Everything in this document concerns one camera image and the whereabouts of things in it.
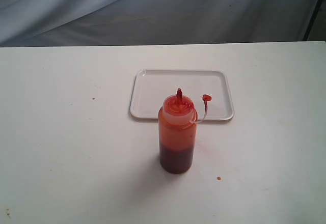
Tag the white rectangular plastic tray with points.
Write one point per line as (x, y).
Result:
(152, 87)

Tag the black stand pole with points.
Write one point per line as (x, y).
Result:
(315, 30)

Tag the red sauce squeeze bottle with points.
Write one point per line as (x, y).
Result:
(177, 127)

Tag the grey backdrop cloth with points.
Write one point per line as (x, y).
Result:
(151, 22)

